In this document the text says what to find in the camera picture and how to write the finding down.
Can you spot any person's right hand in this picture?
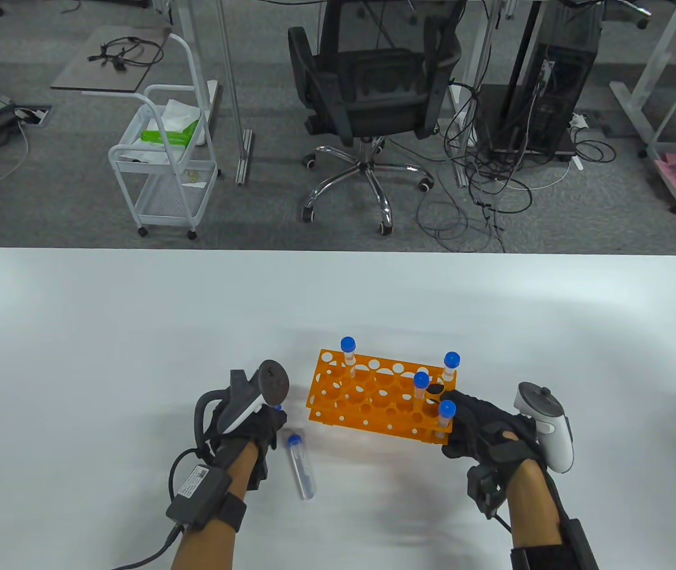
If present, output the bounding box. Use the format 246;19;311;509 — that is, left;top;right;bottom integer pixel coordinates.
427;389;544;465

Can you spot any person's left hand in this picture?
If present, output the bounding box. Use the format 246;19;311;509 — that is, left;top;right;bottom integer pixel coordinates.
205;407;288;458

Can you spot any orange test tube rack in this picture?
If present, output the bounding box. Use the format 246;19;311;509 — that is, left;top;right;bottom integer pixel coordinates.
306;349;458;445

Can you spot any person's right forearm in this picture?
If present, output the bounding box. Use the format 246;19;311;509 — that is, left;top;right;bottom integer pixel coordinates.
501;460;570;570

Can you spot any person's left forearm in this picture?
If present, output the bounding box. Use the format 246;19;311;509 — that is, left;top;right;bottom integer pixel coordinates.
172;439;261;570

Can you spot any white and grey VR controller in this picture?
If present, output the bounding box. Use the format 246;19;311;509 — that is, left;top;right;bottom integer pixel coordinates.
513;381;574;474
218;359;291;435

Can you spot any black battery pack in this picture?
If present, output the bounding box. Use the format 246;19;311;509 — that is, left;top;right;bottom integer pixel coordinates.
166;464;247;532
560;517;599;570

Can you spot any white desk leg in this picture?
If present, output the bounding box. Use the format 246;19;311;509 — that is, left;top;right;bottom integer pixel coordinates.
217;0;254;186
449;0;513;188

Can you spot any green packet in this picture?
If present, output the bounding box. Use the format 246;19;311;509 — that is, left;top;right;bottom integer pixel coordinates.
139;121;201;147

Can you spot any white plastic bag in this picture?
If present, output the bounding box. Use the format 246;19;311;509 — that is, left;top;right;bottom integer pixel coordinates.
163;98;203;132

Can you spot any black computer tower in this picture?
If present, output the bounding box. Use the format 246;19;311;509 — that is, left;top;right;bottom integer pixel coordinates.
475;40;599;162

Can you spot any black office chair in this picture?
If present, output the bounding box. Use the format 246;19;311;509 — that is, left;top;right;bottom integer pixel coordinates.
287;0;464;236

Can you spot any floor socket box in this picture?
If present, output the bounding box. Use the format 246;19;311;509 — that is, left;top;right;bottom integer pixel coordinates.
13;105;52;126

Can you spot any grey board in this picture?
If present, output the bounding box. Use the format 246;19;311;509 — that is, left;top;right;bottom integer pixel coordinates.
51;26;172;94

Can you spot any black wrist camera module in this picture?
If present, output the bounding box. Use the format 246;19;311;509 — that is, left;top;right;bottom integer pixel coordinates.
466;463;513;522
247;444;271;492

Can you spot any thick black cable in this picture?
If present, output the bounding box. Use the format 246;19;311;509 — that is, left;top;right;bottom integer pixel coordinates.
167;389;228;476

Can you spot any thin black cable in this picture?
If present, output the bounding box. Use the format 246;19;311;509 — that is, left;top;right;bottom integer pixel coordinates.
109;522;183;570

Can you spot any white wire utility cart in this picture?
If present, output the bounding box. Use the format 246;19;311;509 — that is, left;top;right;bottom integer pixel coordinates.
107;33;221;240

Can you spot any tangle of black cables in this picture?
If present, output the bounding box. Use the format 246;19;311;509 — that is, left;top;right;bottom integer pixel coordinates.
414;80;617;254

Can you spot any white desk frame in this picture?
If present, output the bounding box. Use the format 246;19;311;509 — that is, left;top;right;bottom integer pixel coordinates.
610;0;676;143

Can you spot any black cable bundle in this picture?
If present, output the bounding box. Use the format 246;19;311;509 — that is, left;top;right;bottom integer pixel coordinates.
87;36;165;72

